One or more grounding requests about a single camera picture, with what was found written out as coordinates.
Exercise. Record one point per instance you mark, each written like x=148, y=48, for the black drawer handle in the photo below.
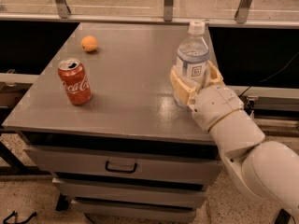
x=120, y=168

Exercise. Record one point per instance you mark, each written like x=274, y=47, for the red Coca-Cola can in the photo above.
x=75, y=82

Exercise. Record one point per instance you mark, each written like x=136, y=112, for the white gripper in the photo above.
x=217, y=104

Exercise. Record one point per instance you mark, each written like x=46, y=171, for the clear plastic water bottle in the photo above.
x=192, y=54

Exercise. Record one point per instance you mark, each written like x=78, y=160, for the metal window railing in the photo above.
x=279, y=13

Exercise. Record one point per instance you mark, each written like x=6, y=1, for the grey drawer cabinet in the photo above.
x=131, y=118

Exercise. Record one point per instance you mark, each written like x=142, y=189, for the orange fruit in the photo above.
x=89, y=43

